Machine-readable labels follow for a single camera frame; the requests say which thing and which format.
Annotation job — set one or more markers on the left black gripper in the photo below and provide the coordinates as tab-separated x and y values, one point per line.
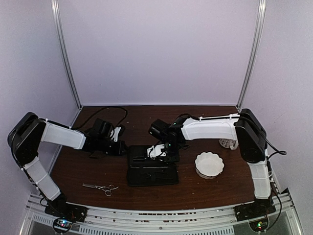
119	151

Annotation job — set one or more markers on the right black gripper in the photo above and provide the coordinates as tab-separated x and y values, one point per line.
175	158

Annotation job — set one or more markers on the black zippered tool case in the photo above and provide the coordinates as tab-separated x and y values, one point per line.
144	171

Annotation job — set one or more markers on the silver thinning scissors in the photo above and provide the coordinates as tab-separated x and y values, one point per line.
106	189

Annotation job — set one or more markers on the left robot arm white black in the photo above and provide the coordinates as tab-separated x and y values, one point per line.
32	131

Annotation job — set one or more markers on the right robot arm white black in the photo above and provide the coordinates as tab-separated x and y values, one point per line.
243	129

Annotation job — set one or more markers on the white scalloped bowl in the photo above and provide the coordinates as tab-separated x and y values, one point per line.
208	165

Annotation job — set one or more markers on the floral white mug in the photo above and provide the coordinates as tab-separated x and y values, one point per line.
229	144

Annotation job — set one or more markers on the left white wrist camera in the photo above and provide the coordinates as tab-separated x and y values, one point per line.
116	132

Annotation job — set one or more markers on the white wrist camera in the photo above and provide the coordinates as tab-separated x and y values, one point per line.
116	132
156	151

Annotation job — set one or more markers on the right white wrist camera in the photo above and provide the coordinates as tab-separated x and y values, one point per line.
156	151

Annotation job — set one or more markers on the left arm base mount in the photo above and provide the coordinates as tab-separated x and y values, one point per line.
65	219

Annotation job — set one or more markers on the right aluminium frame post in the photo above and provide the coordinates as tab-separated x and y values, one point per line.
261	14

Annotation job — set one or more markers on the aluminium frame post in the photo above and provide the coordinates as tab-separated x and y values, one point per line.
64	54
261	14

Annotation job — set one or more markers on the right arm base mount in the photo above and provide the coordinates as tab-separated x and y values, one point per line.
256	214

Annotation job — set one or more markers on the front aluminium rail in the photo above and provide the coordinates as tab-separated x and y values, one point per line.
209	221

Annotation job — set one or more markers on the left aluminium frame post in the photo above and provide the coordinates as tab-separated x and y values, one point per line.
64	54

